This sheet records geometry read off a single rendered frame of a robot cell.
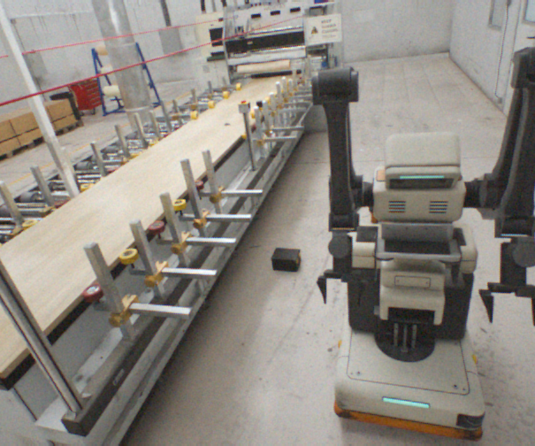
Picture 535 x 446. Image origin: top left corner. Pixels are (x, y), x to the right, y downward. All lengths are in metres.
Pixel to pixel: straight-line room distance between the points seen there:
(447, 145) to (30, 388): 1.58
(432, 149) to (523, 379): 1.50
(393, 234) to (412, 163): 0.27
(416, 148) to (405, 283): 0.53
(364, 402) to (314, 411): 0.33
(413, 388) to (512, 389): 0.62
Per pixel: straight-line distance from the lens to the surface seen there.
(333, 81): 0.95
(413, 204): 1.30
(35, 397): 1.69
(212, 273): 1.64
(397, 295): 1.49
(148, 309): 1.55
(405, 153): 1.20
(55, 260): 2.01
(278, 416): 2.13
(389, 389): 1.86
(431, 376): 1.93
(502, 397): 2.30
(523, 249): 1.04
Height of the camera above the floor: 1.77
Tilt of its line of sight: 29 degrees down
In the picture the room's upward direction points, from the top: 9 degrees counter-clockwise
